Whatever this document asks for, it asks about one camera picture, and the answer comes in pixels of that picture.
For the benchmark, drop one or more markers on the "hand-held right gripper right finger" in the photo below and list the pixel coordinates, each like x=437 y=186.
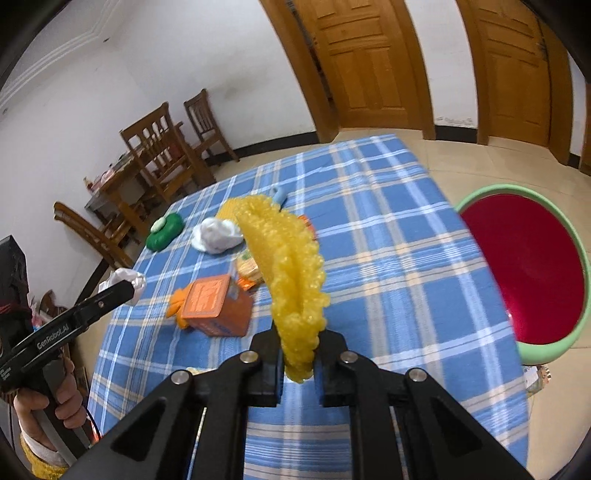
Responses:
x=330 y=369

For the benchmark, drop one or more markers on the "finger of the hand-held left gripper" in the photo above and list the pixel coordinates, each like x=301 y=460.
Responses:
x=104 y=295

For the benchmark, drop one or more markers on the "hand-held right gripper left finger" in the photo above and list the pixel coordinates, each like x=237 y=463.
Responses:
x=265 y=369

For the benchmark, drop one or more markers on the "white tissue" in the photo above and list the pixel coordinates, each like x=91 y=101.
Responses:
x=131 y=284

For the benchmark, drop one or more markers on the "yellow knitted cloth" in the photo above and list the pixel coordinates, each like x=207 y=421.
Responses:
x=286 y=258

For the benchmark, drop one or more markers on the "white cloth ball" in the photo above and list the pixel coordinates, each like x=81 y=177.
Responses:
x=214 y=235

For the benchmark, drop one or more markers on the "person's left forearm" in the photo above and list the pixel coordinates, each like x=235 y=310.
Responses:
x=39 y=454

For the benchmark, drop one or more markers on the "person's left hand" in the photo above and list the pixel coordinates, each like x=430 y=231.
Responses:
x=69 y=401

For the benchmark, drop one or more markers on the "wooden chair with curved back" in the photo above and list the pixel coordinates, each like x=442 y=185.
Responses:
x=87 y=230

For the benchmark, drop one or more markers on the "orange plastic wrapper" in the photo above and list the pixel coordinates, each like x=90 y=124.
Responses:
x=178 y=304

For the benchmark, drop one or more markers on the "orange carton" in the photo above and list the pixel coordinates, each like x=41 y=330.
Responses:
x=214 y=304

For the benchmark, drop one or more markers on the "green clover-shaped box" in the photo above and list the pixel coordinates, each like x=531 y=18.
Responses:
x=164 y=233

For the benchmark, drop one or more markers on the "yellow snack packet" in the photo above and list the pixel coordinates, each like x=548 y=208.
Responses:
x=249 y=270

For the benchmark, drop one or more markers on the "wooden dining table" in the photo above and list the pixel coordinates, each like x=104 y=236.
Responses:
x=117 y=184

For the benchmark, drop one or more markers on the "pink packet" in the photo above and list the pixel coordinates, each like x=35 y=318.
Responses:
x=99 y=180

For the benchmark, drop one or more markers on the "blue plaid tablecloth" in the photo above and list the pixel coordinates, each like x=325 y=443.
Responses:
x=383 y=258

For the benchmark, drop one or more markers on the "small orange packet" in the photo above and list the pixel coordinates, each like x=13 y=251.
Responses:
x=308 y=226

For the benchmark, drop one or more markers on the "large wooden chair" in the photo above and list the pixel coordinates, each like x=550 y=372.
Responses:
x=159 y=147

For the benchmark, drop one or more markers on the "grey-blue toy knife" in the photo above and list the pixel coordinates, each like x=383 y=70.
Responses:
x=279 y=196

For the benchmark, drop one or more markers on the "red and green round stool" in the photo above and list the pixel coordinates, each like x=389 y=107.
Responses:
x=526 y=267

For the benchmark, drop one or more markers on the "wooden door standing ajar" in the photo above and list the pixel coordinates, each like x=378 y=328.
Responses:
x=364 y=60

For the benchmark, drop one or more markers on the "closed wooden door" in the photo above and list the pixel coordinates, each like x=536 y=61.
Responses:
x=512 y=69

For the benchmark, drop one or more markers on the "wooden chair by wall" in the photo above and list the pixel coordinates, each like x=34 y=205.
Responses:
x=205 y=115

